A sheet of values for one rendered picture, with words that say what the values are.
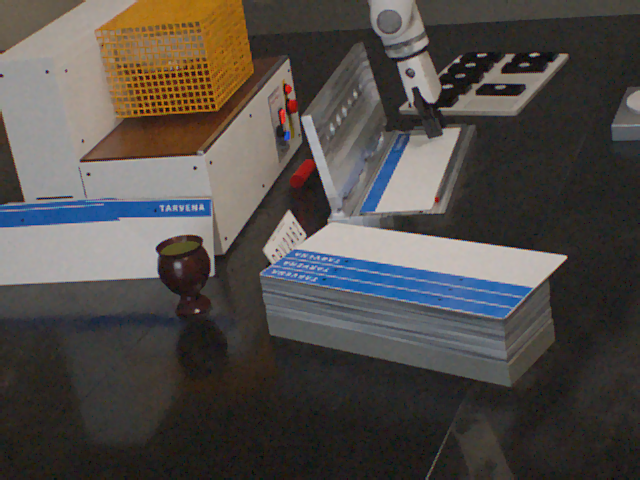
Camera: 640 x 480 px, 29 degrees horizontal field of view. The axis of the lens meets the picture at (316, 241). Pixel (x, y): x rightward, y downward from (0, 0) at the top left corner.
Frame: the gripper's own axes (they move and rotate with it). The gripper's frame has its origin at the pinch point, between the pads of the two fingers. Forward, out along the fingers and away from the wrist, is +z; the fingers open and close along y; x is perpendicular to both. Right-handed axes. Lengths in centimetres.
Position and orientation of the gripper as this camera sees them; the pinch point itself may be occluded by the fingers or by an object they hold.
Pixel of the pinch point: (434, 124)
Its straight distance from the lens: 243.8
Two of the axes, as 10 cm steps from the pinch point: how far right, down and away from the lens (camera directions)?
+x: -9.1, 2.2, 3.6
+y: 2.4, -4.2, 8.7
